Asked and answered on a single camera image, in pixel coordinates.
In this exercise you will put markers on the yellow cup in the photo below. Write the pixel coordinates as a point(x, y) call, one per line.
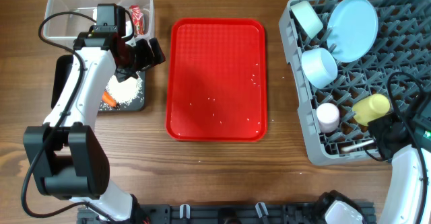
point(371, 108)

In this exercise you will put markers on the pile of white rice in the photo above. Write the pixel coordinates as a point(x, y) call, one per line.
point(129, 94)

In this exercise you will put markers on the red serving tray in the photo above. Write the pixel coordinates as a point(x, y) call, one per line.
point(217, 81)

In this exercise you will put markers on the large light blue plate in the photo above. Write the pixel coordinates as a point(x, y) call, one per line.
point(354, 26)

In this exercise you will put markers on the grey dishwasher rack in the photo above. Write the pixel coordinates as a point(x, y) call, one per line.
point(402, 44)

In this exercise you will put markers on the red candy wrapper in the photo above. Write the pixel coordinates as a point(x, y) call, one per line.
point(138, 19)

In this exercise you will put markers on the black rectangular tray bin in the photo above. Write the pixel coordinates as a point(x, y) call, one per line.
point(62, 72)

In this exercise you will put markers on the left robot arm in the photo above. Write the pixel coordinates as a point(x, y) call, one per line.
point(66, 159)

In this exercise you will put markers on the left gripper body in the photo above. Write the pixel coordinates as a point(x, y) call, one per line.
point(139, 58)

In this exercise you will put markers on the orange carrot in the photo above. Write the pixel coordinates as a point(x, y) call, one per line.
point(108, 99)

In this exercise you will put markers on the clear plastic waste bin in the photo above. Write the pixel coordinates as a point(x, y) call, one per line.
point(65, 28)

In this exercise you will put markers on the light blue bowl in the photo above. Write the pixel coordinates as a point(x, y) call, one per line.
point(319, 67)

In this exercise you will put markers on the pink cup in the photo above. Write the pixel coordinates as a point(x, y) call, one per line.
point(328, 117)

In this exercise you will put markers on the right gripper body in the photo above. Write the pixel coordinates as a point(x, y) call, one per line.
point(380, 129)

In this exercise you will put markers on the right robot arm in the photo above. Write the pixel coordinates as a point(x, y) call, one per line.
point(408, 198)

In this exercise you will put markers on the white plastic spoon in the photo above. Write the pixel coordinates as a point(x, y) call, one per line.
point(356, 146)

